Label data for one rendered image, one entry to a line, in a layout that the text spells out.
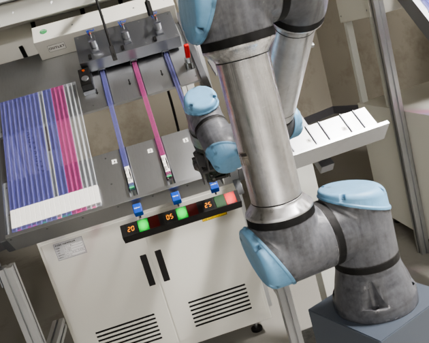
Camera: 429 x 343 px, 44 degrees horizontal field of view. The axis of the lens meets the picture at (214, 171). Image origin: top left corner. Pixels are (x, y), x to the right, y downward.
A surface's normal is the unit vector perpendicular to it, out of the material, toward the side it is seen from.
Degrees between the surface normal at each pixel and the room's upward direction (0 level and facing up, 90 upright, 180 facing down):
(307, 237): 92
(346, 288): 72
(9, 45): 90
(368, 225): 86
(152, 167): 43
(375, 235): 90
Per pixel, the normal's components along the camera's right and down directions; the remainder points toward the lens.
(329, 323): -0.82, 0.35
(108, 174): -0.09, -0.54
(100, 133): 0.51, 0.07
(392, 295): 0.12, -0.11
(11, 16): 0.15, 0.20
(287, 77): -0.05, 0.84
